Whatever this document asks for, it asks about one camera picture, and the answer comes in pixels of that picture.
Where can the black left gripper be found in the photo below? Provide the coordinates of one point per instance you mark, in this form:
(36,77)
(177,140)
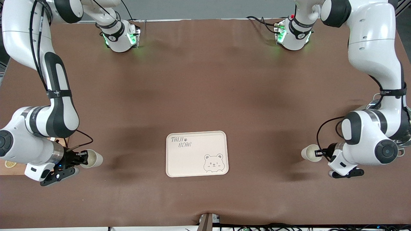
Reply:
(331,149)

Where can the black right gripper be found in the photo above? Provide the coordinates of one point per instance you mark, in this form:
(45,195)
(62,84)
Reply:
(69,158)

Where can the white IKEA cup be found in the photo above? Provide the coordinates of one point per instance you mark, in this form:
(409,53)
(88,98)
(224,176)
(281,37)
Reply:
(94,159)
(308,153)

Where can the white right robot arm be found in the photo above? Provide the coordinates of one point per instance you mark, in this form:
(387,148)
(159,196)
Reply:
(61,112)

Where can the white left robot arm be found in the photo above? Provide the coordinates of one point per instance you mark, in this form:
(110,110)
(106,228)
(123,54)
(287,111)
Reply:
(369,38)

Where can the bamboo cutting board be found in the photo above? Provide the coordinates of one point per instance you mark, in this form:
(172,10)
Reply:
(13,170)

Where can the yellow lemon slice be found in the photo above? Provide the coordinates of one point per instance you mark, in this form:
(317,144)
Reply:
(10,164)

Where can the grey-green electric cooking pot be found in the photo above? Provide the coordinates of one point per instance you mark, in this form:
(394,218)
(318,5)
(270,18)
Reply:
(405,143)

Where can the cream bear print tray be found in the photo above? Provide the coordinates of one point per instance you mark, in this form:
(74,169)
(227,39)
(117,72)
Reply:
(196,163)

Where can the brown table cover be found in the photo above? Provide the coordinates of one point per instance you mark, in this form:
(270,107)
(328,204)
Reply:
(205,80)

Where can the aluminium frame profile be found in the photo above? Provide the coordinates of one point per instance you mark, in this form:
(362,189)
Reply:
(405,4)

